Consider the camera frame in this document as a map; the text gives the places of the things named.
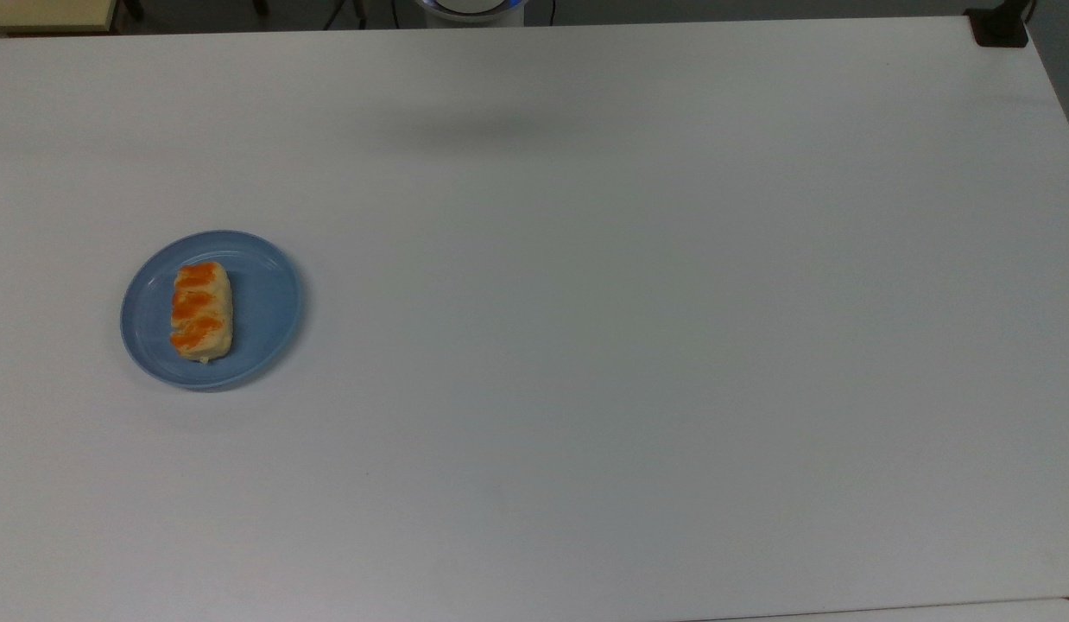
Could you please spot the round blue plate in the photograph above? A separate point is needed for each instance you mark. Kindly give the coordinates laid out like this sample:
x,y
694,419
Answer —
x,y
262,311

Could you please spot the orange striped bread loaf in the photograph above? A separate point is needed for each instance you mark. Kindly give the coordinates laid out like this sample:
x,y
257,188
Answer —
x,y
201,311

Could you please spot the yellow wooden furniture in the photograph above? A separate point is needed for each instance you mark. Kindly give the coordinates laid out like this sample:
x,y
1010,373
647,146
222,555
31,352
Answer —
x,y
47,13

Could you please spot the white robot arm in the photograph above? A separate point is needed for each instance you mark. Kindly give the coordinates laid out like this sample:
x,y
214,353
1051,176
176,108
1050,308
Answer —
x,y
470,9

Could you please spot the white adjacent table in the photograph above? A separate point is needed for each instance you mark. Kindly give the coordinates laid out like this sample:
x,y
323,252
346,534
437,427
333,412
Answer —
x,y
932,612

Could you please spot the black table clamp mount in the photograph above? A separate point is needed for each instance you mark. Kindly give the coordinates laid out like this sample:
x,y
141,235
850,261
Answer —
x,y
1001,26

